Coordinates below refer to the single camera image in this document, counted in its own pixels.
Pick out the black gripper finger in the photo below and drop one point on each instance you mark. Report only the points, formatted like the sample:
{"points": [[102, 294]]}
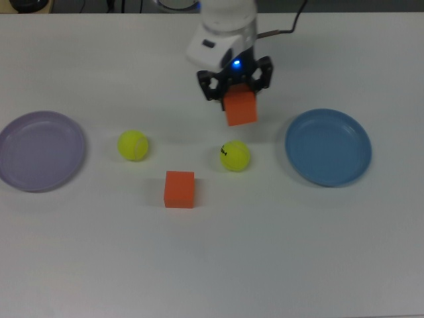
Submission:
{"points": [[208, 86], [263, 74]]}

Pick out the plain yellow tennis ball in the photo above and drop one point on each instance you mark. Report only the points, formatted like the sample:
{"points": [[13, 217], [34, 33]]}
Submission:
{"points": [[132, 145]]}

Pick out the orange foam cube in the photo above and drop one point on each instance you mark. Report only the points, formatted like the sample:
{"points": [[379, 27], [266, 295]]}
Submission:
{"points": [[242, 109], [179, 189]]}

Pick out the black round object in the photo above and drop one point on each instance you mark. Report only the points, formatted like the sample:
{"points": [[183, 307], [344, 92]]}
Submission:
{"points": [[28, 4]]}

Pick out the purple plastic plate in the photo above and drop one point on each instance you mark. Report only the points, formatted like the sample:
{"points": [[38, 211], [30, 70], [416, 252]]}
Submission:
{"points": [[39, 150]]}

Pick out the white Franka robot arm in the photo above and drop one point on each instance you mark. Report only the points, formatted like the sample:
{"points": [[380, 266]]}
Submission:
{"points": [[225, 20]]}

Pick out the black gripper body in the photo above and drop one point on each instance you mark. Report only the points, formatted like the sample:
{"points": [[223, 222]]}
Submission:
{"points": [[238, 74]]}

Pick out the yellow tennis ball black print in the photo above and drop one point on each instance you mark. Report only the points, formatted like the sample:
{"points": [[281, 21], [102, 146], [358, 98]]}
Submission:
{"points": [[236, 157]]}

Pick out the blue plastic plate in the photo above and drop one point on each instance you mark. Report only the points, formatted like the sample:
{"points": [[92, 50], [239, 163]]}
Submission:
{"points": [[328, 147]]}

